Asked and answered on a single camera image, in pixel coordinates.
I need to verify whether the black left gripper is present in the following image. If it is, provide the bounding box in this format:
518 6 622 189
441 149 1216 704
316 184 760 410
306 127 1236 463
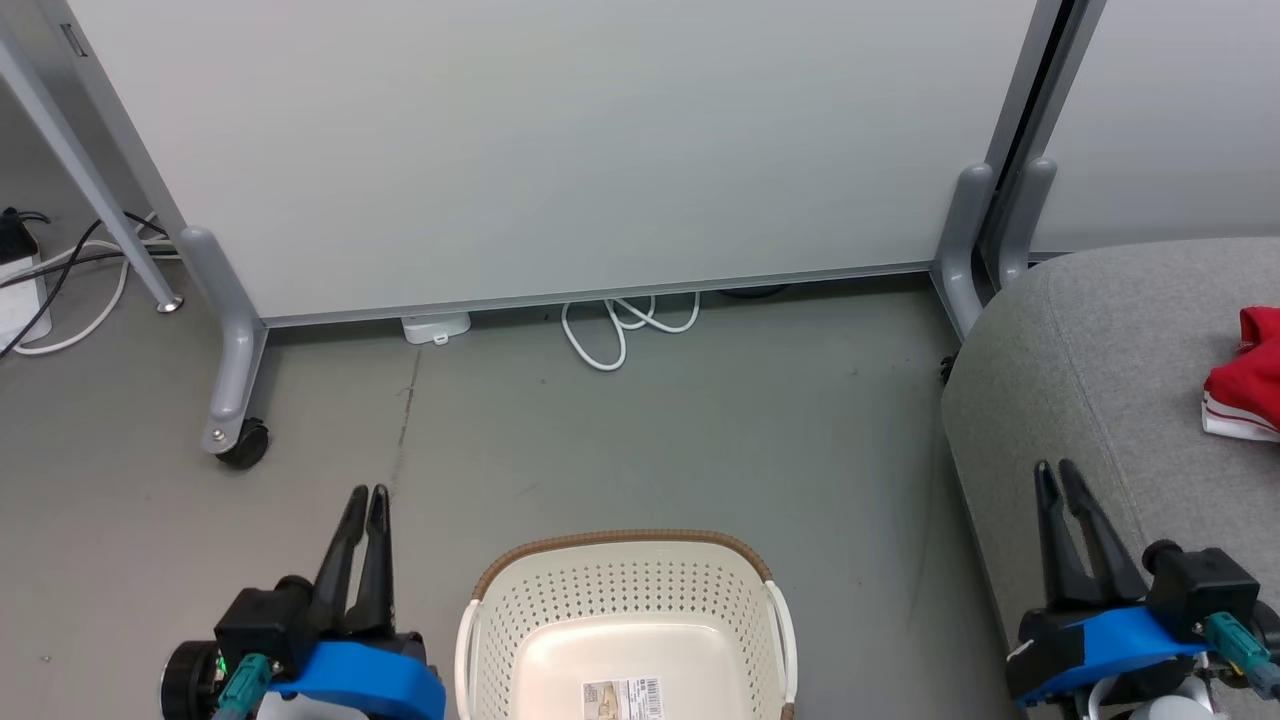
214 484 397 683

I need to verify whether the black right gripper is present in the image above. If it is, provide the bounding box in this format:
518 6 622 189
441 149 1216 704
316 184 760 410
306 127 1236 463
1033 459 1261 638

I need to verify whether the red garment with white stripes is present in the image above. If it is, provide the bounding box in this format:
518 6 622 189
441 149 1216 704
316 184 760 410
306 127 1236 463
1201 305 1280 443

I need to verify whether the grey fabric sofa seat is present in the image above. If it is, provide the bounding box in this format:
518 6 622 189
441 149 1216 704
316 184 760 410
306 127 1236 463
941 236 1280 720

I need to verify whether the cream perforated laundry basket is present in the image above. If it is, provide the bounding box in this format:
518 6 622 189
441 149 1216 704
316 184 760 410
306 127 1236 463
454 529 799 720

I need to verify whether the black caster wheel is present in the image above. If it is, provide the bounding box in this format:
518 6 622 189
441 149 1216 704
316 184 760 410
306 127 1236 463
216 418 271 472

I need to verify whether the small white floor device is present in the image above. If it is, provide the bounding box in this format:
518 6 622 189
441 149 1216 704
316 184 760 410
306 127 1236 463
401 312 472 347

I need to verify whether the grey partition leg with caster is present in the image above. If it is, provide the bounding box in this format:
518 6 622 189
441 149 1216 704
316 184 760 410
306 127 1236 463
178 227 270 457

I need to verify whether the printed label sticker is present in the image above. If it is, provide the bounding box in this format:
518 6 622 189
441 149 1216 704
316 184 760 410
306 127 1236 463
581 676 665 720

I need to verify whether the grey partition leg beside sofa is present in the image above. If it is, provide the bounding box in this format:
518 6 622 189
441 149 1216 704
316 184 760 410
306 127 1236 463
931 162 998 342

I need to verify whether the grey leg of narrow partition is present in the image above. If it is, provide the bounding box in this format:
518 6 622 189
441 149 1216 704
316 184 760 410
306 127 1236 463
996 156 1059 292

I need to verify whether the white power strip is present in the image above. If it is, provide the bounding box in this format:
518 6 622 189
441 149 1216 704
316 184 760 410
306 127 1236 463
0 254 53 348

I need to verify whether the narrow white partition panel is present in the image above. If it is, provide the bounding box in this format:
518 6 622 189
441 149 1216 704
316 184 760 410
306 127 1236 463
1030 0 1280 255

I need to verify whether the large white partition panel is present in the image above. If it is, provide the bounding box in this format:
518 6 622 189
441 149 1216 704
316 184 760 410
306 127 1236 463
0 0 1076 329

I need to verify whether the black power adapter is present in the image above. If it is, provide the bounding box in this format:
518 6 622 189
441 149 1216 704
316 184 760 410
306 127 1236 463
0 207 51 264

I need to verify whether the slanted grey table leg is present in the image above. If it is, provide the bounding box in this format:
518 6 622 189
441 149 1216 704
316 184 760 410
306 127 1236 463
0 28 185 315

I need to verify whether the teal left cable connector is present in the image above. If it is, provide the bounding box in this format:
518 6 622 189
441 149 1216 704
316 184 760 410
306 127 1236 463
210 652 273 720

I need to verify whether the teal cable connector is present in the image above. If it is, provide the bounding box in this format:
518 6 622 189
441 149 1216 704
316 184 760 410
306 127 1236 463
210 652 273 720
1204 613 1280 701

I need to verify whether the teal right cable connector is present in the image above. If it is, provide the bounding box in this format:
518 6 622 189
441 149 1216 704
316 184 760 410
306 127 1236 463
1204 613 1280 701

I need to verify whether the coiled white cable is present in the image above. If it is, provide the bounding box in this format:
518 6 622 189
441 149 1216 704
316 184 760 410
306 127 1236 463
561 291 702 373

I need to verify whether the white floor cable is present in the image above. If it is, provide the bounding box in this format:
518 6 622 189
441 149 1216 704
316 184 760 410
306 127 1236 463
12 212 181 357

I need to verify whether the black floor cable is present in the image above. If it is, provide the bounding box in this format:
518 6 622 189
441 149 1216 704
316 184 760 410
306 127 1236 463
0 210 176 361

